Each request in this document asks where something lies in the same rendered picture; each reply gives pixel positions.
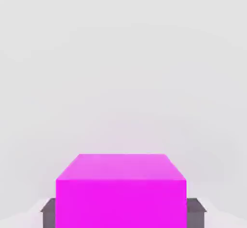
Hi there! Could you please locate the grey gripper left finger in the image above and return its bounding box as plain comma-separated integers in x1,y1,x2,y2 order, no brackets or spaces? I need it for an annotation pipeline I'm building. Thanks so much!
28,198,57,228

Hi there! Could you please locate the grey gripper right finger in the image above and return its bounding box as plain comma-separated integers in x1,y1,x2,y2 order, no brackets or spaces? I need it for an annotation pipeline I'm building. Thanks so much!
186,198,219,228

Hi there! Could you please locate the small magenta cube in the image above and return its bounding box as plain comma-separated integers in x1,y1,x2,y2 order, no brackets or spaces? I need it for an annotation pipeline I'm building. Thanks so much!
55,153,187,228

